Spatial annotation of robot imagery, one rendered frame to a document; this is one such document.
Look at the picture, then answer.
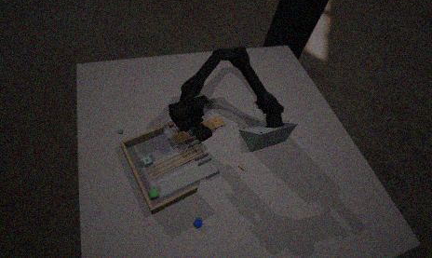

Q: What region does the green cube with black x marks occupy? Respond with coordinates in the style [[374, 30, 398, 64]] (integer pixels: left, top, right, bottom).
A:
[[187, 127, 194, 137]]

